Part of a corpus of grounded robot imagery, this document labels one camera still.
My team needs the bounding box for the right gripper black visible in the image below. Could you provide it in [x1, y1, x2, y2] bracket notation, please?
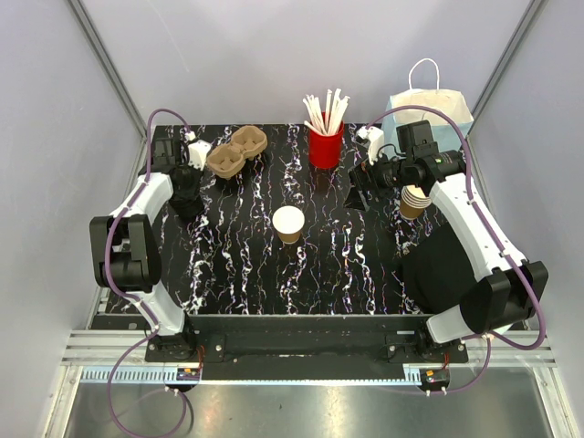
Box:
[342, 146, 412, 213]

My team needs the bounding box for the single paper cup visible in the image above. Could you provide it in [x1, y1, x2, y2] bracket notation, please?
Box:
[272, 205, 305, 245]

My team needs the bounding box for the light blue paper bag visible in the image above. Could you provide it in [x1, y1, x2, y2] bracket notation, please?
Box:
[381, 58, 474, 150]

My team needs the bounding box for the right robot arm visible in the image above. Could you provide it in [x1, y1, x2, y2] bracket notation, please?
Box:
[346, 120, 548, 362]

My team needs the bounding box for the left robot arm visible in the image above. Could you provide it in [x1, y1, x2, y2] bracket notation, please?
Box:
[89, 131, 211, 361]

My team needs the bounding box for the stack of black lids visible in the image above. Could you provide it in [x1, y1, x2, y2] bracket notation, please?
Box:
[170, 191, 203, 222]

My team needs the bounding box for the red straw cup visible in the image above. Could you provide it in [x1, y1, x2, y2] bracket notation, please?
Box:
[308, 121, 344, 170]

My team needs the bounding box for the stack of paper cups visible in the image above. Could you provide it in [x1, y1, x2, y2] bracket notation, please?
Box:
[400, 185, 432, 221]

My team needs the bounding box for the stack of cardboard cup carriers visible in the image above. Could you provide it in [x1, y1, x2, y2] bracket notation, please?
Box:
[206, 125, 268, 180]

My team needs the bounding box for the white wrapped straws bundle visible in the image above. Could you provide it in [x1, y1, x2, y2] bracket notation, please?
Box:
[302, 89, 350, 137]

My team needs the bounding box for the black cloth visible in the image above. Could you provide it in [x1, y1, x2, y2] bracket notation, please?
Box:
[397, 223, 476, 314]

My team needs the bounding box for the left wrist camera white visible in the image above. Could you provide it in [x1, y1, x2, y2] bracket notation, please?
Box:
[184, 131, 212, 171]

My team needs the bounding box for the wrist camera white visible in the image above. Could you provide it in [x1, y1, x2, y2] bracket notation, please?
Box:
[184, 131, 212, 171]
[357, 126, 384, 165]

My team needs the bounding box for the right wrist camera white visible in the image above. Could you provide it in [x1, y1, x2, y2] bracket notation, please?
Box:
[357, 126, 384, 165]

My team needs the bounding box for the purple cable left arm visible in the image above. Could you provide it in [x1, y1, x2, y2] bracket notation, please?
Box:
[103, 108, 195, 433]

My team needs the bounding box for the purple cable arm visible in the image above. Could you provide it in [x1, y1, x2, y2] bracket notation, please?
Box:
[364, 105, 548, 396]
[103, 108, 195, 433]

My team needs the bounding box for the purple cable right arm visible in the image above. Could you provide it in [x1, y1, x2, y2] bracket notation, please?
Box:
[364, 105, 548, 396]

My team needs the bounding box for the aluminium frame post left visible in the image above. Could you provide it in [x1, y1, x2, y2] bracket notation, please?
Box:
[65, 0, 146, 140]

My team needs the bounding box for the aluminium frame post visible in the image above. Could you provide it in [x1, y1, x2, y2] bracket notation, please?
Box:
[469, 0, 548, 120]
[65, 0, 146, 140]

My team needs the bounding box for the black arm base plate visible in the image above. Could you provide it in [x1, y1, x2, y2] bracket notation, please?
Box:
[140, 315, 468, 384]

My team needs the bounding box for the aluminium frame post right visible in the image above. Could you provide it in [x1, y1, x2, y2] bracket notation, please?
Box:
[469, 0, 548, 120]

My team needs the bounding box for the aluminium rail front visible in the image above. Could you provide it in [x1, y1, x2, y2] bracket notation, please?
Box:
[62, 330, 558, 387]

